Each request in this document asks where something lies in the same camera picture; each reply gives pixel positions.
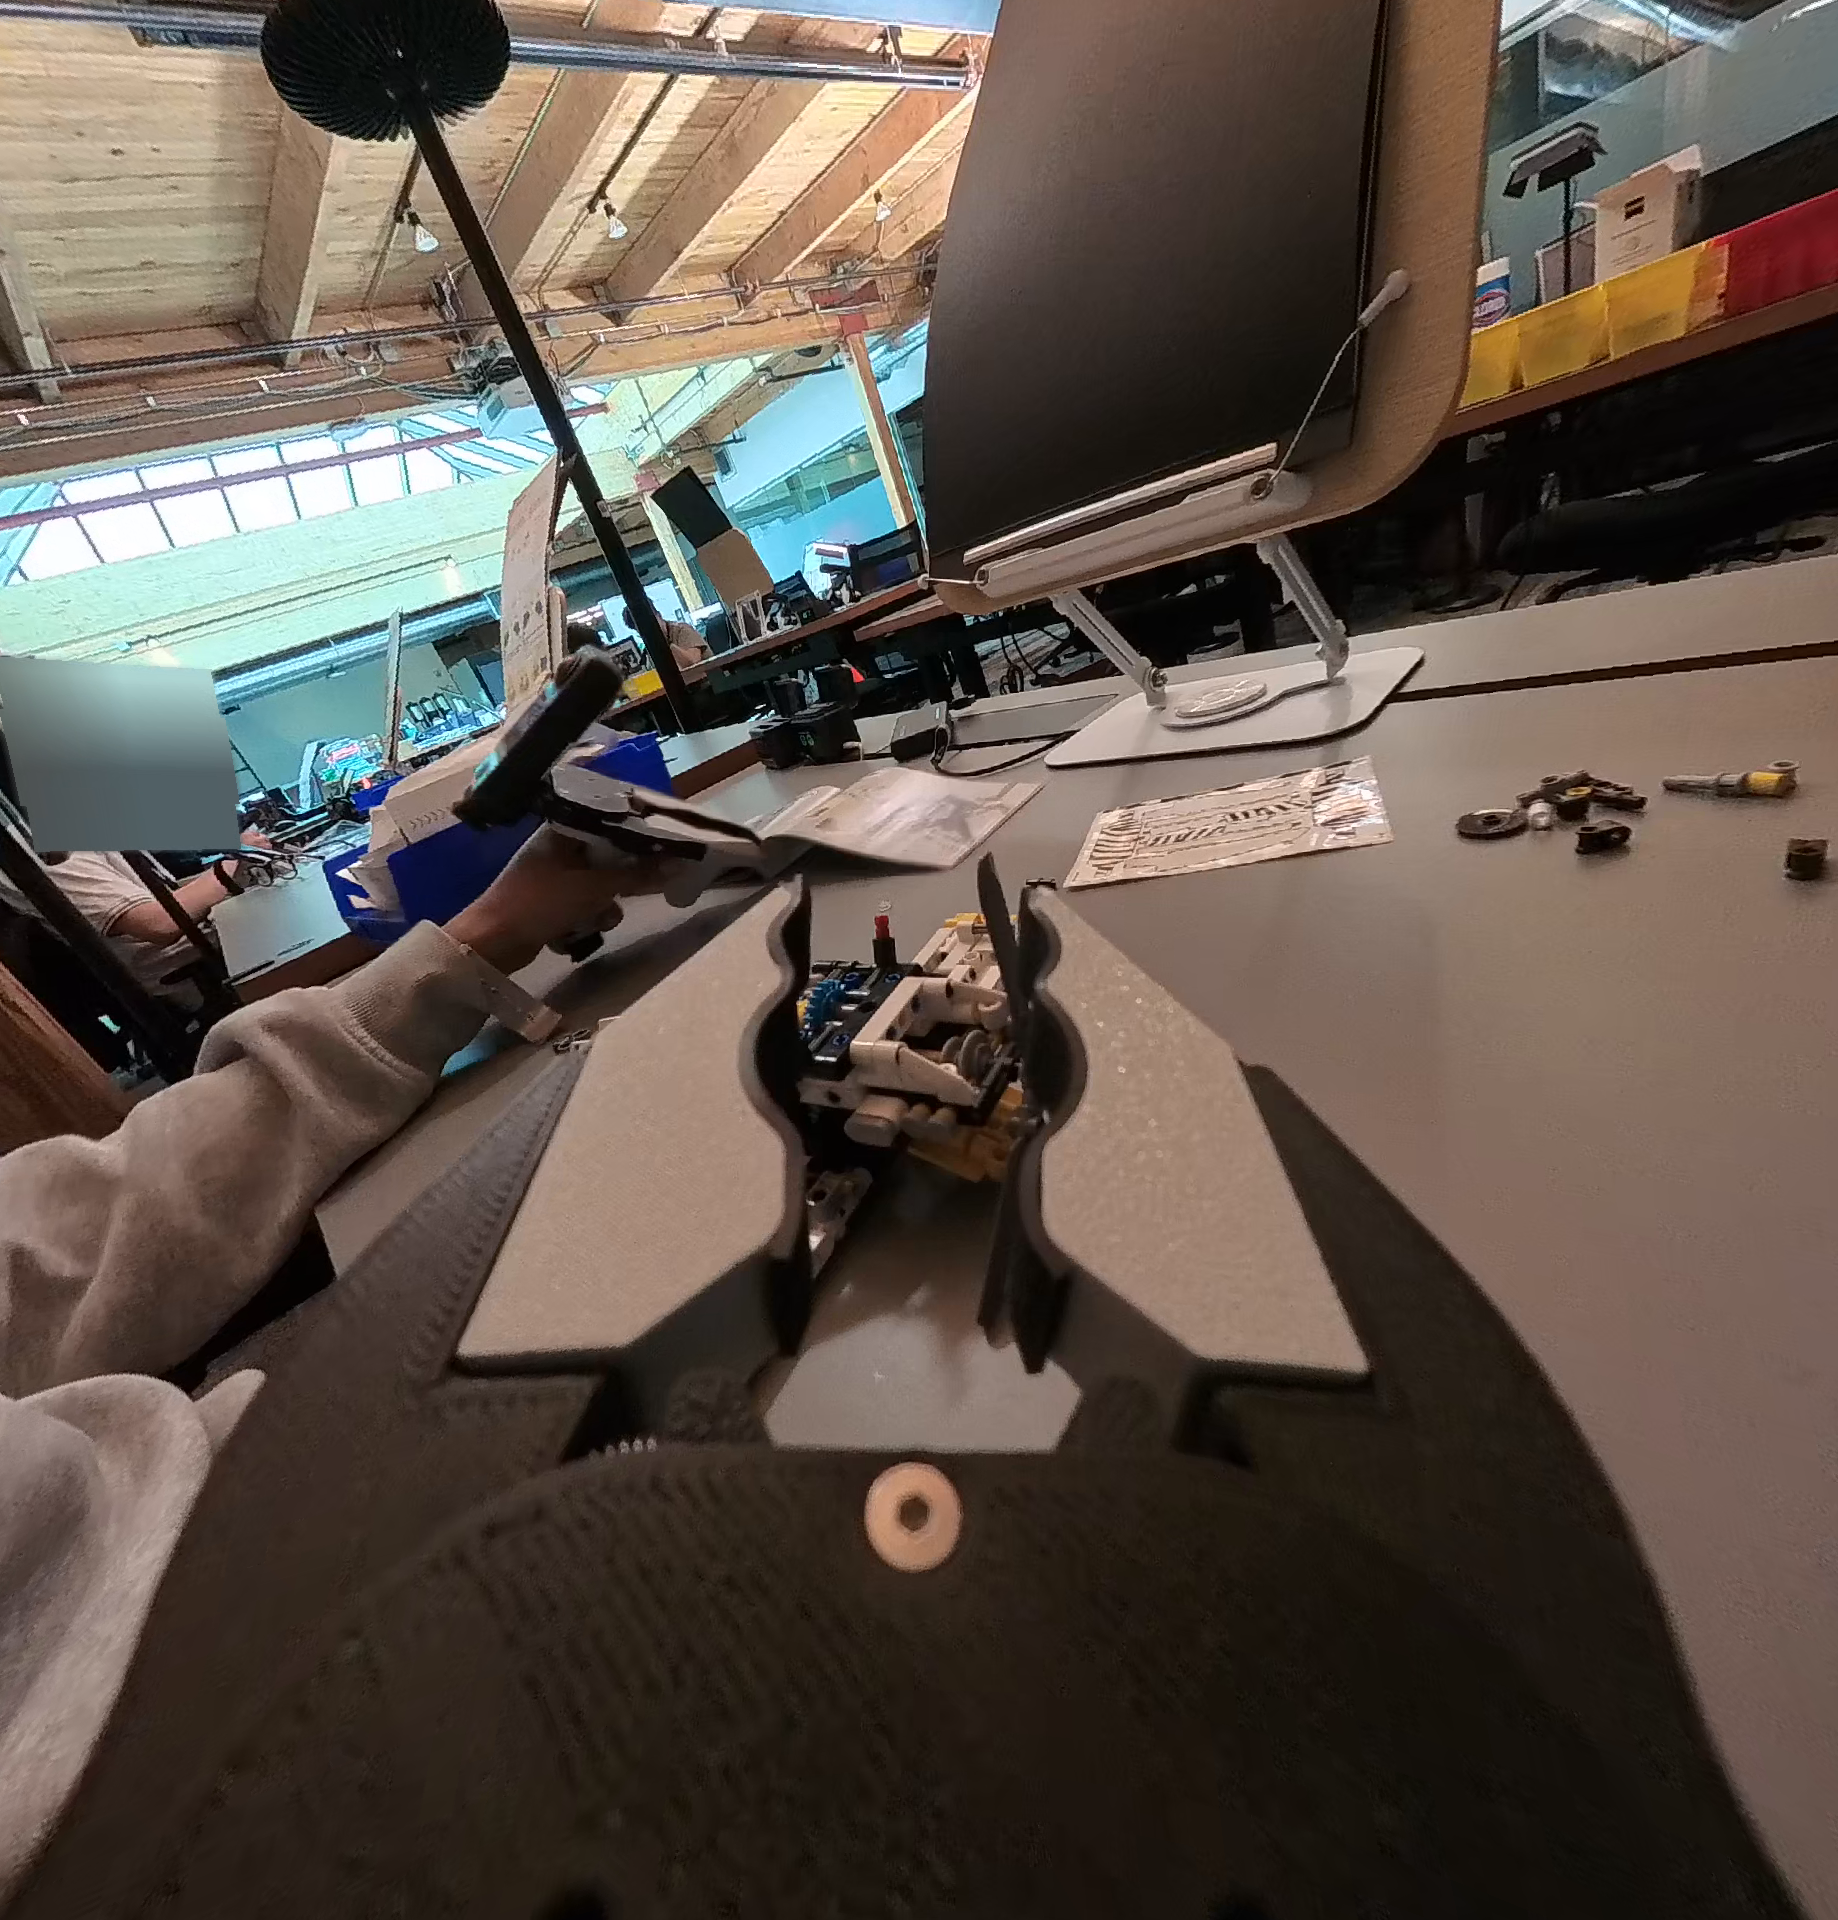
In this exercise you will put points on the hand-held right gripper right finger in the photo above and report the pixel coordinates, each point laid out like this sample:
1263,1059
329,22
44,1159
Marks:
1175,1185

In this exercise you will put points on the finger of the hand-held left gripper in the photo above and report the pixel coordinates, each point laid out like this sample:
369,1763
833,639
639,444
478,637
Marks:
680,870
619,803

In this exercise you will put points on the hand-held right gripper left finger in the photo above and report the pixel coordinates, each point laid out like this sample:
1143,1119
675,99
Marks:
635,1201

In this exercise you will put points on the instruction booklet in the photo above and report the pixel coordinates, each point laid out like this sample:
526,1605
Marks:
889,817

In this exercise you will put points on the toy brick helicopter model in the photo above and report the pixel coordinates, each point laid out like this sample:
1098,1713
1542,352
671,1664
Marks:
920,1050

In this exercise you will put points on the zebra sticker sheet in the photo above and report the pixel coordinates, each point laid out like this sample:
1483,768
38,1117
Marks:
1234,825

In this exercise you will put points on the pile of small toy bricks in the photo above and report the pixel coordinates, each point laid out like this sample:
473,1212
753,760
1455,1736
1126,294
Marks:
1580,798

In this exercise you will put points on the person's left forearm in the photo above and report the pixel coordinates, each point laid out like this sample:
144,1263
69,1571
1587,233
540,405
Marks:
231,1141

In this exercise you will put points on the blue storage bin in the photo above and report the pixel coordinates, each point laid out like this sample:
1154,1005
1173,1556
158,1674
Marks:
635,765

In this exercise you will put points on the white poster board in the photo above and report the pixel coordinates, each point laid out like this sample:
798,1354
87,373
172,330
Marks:
529,585

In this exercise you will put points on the grey flat dock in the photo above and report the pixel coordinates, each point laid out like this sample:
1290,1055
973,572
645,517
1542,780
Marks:
1031,716

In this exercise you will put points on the silver monitor stand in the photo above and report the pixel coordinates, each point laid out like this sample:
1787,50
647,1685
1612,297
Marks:
1249,692

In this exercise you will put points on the black pole with round disc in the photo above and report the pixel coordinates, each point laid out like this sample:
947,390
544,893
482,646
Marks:
386,60

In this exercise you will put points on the laptop on stand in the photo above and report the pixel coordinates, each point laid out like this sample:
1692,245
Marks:
1145,256

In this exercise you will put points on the yellow storage bin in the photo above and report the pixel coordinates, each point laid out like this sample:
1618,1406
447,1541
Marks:
1660,300
1489,362
1564,337

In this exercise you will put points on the white wipes canister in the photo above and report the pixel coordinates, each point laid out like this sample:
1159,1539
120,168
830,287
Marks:
1496,293

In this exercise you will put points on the white cardboard box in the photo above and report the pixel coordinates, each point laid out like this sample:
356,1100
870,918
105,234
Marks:
1647,210

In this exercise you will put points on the black music stand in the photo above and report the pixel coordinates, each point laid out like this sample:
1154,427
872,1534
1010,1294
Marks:
1551,157

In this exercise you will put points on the red storage bin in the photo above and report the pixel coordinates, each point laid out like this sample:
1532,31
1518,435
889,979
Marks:
1798,247

